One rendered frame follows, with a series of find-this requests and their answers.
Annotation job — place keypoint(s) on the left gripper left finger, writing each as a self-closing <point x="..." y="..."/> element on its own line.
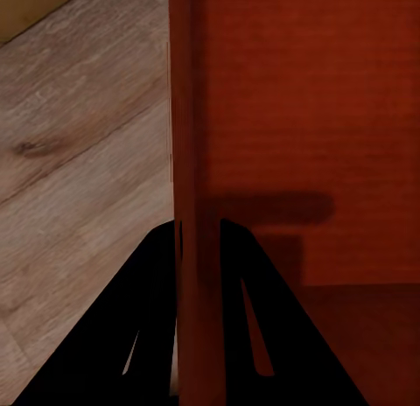
<point x="139" y="302"/>

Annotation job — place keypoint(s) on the storage box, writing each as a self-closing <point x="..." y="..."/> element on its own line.
<point x="300" y="120"/>

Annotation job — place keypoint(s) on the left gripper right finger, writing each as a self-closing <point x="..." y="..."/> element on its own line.
<point x="307" y="373"/>

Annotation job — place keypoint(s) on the door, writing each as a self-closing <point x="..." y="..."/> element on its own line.
<point x="18" y="15"/>

